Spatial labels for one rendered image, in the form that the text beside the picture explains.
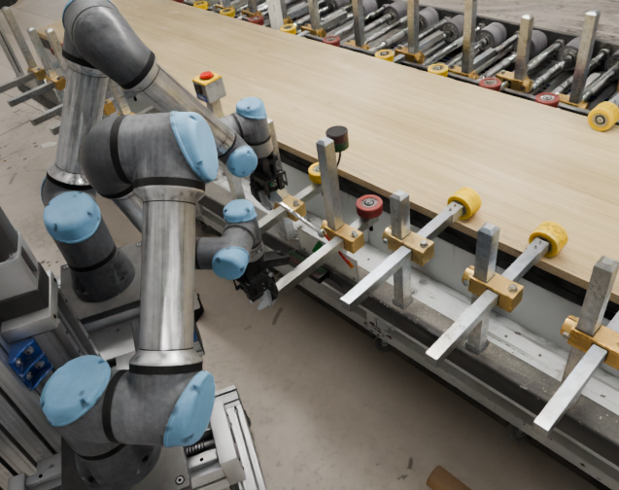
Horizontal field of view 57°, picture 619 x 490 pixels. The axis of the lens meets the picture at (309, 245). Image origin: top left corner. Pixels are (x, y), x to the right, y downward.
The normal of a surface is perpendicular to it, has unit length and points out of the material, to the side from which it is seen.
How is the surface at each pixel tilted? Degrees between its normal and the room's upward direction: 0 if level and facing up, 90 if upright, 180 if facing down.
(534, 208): 0
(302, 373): 0
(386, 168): 0
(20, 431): 90
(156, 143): 43
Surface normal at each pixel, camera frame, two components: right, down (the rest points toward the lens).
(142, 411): -0.21, -0.14
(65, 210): -0.07, -0.66
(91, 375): -0.26, -0.73
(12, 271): 0.32, 0.60
